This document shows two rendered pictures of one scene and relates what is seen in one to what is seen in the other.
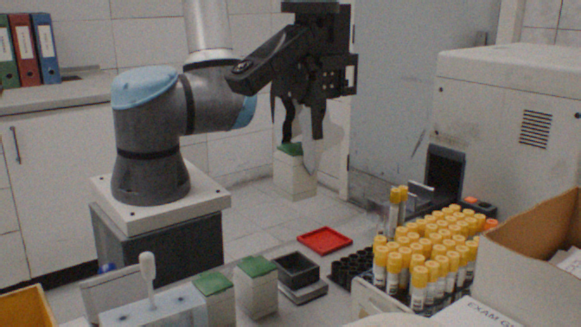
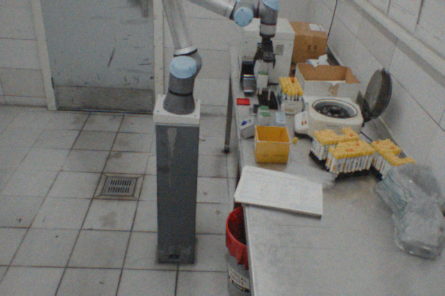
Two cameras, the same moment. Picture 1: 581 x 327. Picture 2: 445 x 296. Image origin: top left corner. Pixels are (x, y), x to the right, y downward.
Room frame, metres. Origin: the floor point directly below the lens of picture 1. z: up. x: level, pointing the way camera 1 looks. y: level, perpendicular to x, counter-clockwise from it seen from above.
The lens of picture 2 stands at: (-0.33, 1.68, 1.82)
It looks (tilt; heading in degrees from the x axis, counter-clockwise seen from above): 31 degrees down; 304
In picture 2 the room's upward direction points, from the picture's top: 4 degrees clockwise
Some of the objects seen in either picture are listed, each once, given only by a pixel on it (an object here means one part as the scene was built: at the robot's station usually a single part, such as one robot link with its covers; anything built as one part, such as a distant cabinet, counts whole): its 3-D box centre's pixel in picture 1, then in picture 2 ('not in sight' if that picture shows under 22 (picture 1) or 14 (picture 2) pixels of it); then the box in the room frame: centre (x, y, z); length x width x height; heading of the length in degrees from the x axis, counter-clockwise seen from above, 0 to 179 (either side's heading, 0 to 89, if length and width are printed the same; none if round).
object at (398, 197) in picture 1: (391, 238); (268, 92); (0.64, -0.15, 0.93); 0.17 x 0.09 x 0.11; 127
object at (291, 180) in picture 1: (295, 171); (262, 79); (0.60, -0.01, 1.05); 0.05 x 0.04 x 0.06; 35
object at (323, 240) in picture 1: (324, 240); (243, 101); (0.73, -0.06, 0.88); 0.07 x 0.07 x 0.01; 37
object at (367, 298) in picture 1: (433, 289); (288, 99); (0.54, -0.19, 0.91); 0.20 x 0.10 x 0.07; 127
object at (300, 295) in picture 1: (294, 273); (258, 110); (0.60, -0.01, 0.89); 0.09 x 0.05 x 0.04; 35
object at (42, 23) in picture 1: (41, 47); not in sight; (2.30, 1.16, 1.03); 0.26 x 0.08 x 0.31; 36
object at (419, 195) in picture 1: (418, 197); (248, 79); (0.81, -0.24, 0.92); 0.21 x 0.07 x 0.05; 127
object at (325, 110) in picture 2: not in sight; (333, 114); (0.25, -0.07, 0.97); 0.15 x 0.15 x 0.07
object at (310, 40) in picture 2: not in sight; (304, 42); (0.84, -0.95, 0.97); 0.31 x 0.23 x 0.18; 121
